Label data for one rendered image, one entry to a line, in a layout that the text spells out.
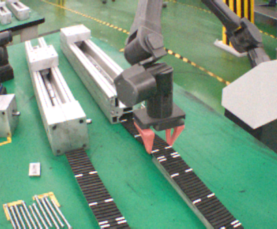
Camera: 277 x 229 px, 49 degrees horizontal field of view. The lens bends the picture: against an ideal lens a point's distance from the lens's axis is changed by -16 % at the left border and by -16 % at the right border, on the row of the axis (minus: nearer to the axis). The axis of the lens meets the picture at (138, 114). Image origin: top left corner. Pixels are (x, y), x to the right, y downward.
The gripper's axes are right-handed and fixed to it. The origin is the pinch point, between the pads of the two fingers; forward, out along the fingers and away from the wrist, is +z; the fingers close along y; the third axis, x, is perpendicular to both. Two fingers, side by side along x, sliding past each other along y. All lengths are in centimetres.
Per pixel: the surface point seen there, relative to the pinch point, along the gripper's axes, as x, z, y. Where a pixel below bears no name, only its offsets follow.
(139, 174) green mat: 3.9, 3.3, 6.6
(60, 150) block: -10.6, 2.1, 22.0
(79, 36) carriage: -76, -8, 0
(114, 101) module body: -19.4, -3.4, 3.8
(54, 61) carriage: -51, -7, 15
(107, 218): 18.7, -0.2, 19.4
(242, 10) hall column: -238, 22, -233
